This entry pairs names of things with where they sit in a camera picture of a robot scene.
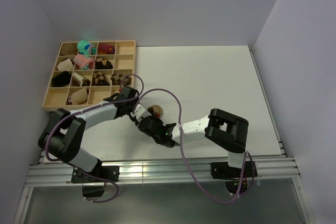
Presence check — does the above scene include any beige orange argyle sock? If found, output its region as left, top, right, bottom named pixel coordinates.
left=147, top=105, right=163, bottom=118

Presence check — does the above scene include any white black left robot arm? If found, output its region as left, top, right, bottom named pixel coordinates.
left=38, top=86, right=139, bottom=182

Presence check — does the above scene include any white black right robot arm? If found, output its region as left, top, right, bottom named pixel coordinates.
left=131, top=105, right=249, bottom=177

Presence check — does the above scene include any grey brown argyle rolled sock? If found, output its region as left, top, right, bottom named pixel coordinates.
left=110, top=73, right=131, bottom=86

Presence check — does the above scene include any brown yellow argyle rolled sock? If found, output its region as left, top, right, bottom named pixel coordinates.
left=92, top=71, right=110, bottom=86

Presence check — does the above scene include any tan rolled sock purple trim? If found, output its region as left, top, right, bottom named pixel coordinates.
left=67, top=88, right=88, bottom=105

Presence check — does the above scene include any dark brown argyle rolled sock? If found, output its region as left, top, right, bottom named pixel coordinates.
left=95, top=57, right=113, bottom=70

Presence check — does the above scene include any wooden compartment tray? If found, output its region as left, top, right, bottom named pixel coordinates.
left=43, top=40, right=136, bottom=112

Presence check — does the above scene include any cream and brown rolled sock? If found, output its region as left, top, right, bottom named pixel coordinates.
left=72, top=72, right=90, bottom=87

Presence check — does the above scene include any pink rolled sock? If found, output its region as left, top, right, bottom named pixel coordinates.
left=73, top=54, right=95, bottom=70

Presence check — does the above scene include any maroon rolled sock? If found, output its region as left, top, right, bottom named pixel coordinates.
left=97, top=43, right=115, bottom=55

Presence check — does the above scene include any black rolled sock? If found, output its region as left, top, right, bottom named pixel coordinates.
left=51, top=71, right=71, bottom=87

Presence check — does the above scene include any mint green rolled sock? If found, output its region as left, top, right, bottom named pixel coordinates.
left=77, top=40, right=97, bottom=55

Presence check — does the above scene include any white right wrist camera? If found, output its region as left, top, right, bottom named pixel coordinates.
left=131, top=104, right=151, bottom=122

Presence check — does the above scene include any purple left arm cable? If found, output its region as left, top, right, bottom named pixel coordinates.
left=45, top=73, right=144, bottom=204

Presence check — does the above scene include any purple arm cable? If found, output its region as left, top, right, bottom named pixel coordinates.
left=132, top=88, right=255, bottom=205
left=45, top=73, right=144, bottom=204

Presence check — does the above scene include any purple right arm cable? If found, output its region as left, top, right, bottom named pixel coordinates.
left=132, top=88, right=255, bottom=205

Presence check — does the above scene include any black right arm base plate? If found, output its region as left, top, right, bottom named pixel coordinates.
left=211, top=161, right=258, bottom=180

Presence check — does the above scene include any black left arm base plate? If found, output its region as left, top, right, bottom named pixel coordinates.
left=71, top=165, right=119, bottom=184

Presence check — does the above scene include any aluminium mounting rail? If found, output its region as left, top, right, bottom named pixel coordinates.
left=24, top=157, right=305, bottom=223

